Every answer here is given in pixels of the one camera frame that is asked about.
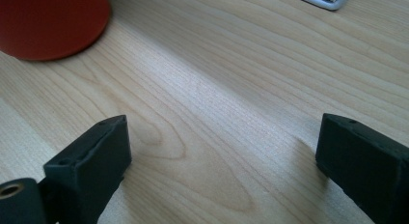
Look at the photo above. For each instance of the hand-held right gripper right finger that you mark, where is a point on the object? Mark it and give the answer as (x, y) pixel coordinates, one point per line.
(366, 162)

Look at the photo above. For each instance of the red round object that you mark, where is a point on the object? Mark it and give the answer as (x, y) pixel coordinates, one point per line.
(51, 24)

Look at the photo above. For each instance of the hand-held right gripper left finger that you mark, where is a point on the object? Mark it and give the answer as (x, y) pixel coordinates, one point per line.
(93, 166)

